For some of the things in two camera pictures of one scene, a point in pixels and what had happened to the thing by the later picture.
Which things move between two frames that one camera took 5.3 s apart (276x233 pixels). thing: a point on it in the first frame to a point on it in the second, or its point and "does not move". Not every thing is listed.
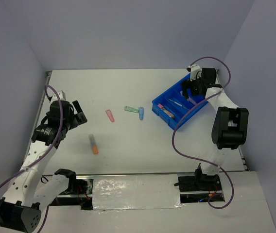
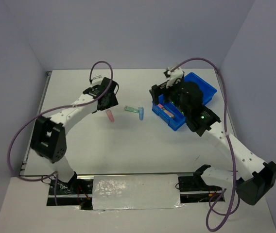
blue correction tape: [141, 110] does not move
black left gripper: [80, 118] to [113, 102]
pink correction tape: [110, 115] does not move
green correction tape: [131, 109] does not move
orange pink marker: [160, 106] does not move
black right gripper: [187, 84] to [154, 92]
